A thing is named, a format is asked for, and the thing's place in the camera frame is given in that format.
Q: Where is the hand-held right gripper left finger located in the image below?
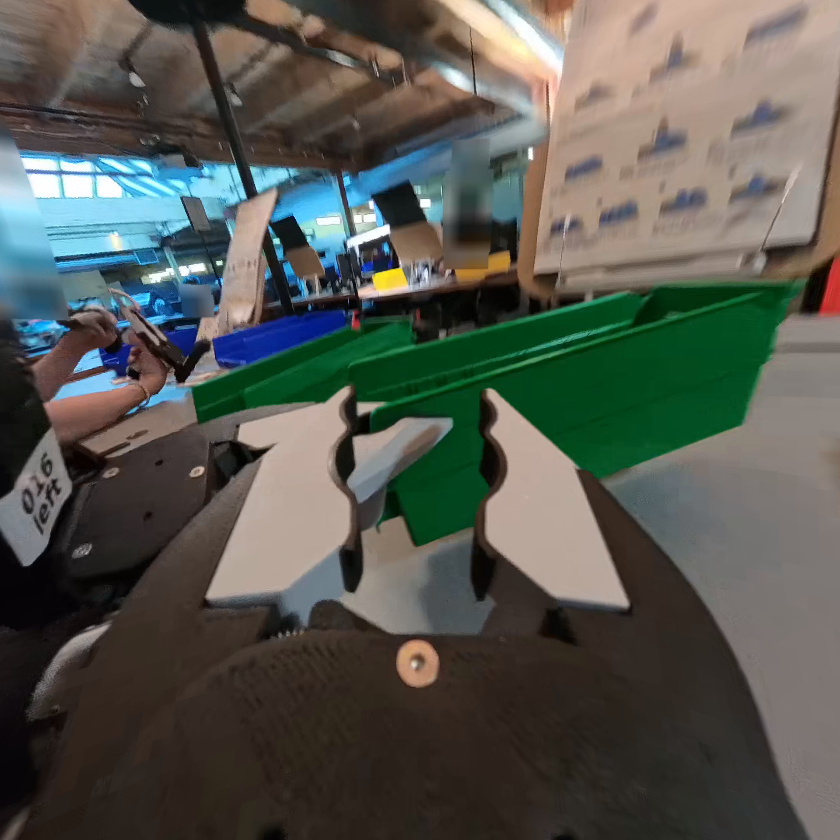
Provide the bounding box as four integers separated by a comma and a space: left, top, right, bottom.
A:
205, 386, 363, 624

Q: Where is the blue plastic bin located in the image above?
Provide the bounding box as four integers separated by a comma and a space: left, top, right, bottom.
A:
213, 310, 349, 370

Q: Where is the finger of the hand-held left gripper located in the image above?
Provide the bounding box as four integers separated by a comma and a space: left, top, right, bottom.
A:
236, 391, 343, 460
346, 416, 455, 529

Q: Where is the paper instruction sheet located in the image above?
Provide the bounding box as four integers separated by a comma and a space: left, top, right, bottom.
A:
535, 0, 840, 277
217, 189, 280, 336

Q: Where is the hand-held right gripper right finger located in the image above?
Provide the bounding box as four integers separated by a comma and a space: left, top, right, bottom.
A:
472, 387, 632, 613

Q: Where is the another person's forearm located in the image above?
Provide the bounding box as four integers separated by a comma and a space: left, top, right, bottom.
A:
46, 384, 153, 448
31, 341, 99, 403

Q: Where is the black metal pole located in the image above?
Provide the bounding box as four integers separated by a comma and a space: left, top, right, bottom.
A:
189, 16, 296, 316

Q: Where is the wooden board document stand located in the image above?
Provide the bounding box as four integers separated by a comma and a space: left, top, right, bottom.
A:
517, 0, 840, 304

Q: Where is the silver air duct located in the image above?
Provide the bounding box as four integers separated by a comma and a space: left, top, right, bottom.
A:
420, 0, 559, 126

